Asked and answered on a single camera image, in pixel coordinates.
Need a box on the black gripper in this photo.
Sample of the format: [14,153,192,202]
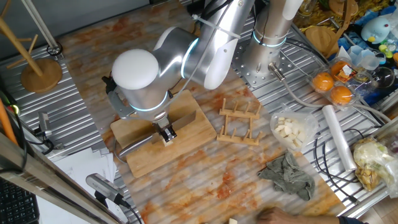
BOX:
[152,119,178,144]

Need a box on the steel cleaver knife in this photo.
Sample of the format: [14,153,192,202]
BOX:
[118,110,197,158]

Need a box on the plastic bag of radish chunks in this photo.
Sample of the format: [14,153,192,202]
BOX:
[269,110,320,152]

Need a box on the person bare hand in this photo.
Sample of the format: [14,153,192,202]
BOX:
[256,207,340,224]

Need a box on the wooden cutting board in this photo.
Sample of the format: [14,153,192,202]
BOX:
[110,89,218,179]

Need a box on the wooden dish rack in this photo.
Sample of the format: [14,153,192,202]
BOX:
[216,98,264,146]

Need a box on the white paper stack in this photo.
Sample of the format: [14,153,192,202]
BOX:
[37,147,131,224]

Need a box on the marble pattern table mat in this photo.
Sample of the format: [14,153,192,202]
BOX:
[57,0,346,224]

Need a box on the grey green cloth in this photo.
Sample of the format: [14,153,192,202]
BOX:
[257,151,316,202]

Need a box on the wooden mug tree stand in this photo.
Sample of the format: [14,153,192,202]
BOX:
[0,0,63,93]

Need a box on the orange fruit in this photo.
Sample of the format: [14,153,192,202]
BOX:
[330,85,353,105]
[330,60,351,78]
[312,72,335,93]

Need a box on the black keyboard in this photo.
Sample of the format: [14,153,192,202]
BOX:
[0,179,40,224]

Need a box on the white plastic wrap roll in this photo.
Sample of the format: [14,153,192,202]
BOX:
[322,105,358,172]

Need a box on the wooden holder stand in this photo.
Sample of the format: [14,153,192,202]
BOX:
[304,0,358,58]

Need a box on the clear plastic fruit container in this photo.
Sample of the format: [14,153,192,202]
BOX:
[309,57,374,111]

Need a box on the plastic bag of vegetable scraps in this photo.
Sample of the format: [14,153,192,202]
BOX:
[353,136,398,198]

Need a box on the clear measuring cup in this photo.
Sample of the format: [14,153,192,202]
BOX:
[348,45,386,71]

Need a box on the glass bowl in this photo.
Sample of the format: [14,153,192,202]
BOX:
[371,66,396,89]

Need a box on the blue plush toy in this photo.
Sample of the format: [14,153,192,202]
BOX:
[360,16,392,44]

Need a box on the silver camera mount bracket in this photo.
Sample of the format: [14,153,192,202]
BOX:
[107,88,137,121]

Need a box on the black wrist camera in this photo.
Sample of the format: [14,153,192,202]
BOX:
[101,76,118,94]

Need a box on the silver bar shaped camera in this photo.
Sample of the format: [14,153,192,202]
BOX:
[85,173,125,206]

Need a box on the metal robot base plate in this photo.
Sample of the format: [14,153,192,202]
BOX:
[231,40,296,89]

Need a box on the small clamp mounted camera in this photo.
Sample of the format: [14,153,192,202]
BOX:
[34,111,65,156]

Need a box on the metal frame bar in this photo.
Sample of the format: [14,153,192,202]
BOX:
[0,132,125,224]

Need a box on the grey hose with metal connector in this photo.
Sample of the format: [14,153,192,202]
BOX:
[269,62,391,123]

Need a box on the thin black power cable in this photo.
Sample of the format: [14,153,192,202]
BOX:
[313,127,362,205]

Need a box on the camera stand pole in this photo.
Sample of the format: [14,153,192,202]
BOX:
[21,0,65,58]

